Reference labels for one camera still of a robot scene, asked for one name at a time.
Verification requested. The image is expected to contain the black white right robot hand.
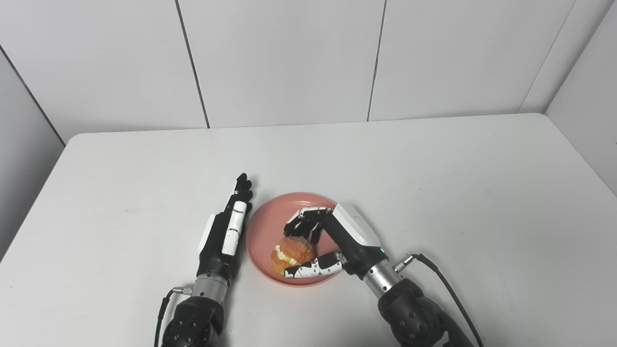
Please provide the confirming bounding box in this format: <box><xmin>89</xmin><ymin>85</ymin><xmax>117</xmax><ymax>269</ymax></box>
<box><xmin>283</xmin><ymin>202</ymin><xmax>388</xmax><ymax>280</ymax></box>

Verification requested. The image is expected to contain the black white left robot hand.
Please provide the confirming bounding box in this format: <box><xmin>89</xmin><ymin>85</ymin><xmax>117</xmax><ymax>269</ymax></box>
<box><xmin>197</xmin><ymin>173</ymin><xmax>254</xmax><ymax>283</ymax></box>

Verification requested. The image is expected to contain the pink round plate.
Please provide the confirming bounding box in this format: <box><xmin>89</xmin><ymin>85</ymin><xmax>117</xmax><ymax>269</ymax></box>
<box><xmin>246</xmin><ymin>192</ymin><xmax>344</xmax><ymax>288</ymax></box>

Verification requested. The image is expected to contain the cream puff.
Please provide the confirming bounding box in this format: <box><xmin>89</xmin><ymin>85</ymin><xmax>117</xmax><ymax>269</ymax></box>
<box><xmin>270</xmin><ymin>236</ymin><xmax>318</xmax><ymax>276</ymax></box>

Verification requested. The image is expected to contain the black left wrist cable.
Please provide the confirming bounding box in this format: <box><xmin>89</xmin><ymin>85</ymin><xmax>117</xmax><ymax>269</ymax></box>
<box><xmin>154</xmin><ymin>286</ymin><xmax>193</xmax><ymax>347</ymax></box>

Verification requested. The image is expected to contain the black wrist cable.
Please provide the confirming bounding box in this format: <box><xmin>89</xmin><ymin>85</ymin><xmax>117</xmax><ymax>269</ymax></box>
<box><xmin>154</xmin><ymin>286</ymin><xmax>193</xmax><ymax>347</ymax></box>
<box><xmin>393</xmin><ymin>254</ymin><xmax>485</xmax><ymax>347</ymax></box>

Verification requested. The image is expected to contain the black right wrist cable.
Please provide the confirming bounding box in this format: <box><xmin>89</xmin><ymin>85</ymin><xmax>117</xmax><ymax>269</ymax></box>
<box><xmin>393</xmin><ymin>254</ymin><xmax>485</xmax><ymax>347</ymax></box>

